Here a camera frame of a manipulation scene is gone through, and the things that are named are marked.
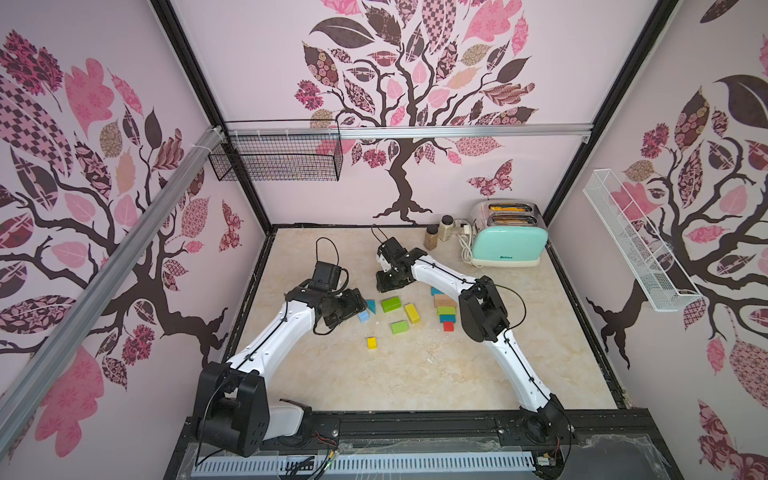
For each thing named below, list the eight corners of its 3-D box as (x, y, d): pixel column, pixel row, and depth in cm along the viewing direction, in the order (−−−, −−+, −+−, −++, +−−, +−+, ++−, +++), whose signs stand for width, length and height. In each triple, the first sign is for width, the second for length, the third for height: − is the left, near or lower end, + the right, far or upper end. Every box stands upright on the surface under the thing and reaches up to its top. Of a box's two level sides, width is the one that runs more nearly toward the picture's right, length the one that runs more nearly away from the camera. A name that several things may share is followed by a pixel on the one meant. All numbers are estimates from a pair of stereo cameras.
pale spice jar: (439, 242, 117) (442, 225, 109) (438, 231, 121) (440, 214, 113) (450, 242, 117) (454, 225, 109) (449, 231, 121) (452, 214, 113)
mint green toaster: (470, 270, 109) (482, 236, 95) (462, 233, 122) (471, 198, 107) (533, 270, 109) (554, 236, 95) (519, 233, 121) (535, 198, 107)
